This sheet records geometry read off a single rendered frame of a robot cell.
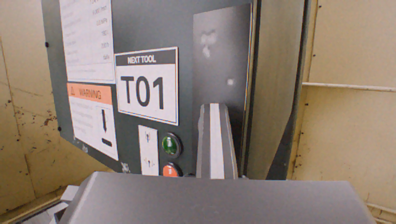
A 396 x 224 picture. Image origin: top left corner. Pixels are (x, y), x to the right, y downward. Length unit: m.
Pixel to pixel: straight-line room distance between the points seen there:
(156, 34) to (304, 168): 1.21
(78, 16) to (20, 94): 1.09
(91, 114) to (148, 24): 0.18
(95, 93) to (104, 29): 0.09
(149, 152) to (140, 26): 0.13
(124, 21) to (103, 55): 0.06
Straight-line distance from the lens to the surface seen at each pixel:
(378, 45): 1.20
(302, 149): 1.23
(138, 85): 0.19
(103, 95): 0.26
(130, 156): 0.24
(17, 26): 1.40
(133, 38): 0.20
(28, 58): 1.38
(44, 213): 1.63
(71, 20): 0.34
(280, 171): 0.90
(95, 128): 0.30
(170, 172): 0.18
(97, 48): 0.26
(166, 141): 0.16
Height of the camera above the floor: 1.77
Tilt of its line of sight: 13 degrees down
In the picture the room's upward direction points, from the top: 1 degrees clockwise
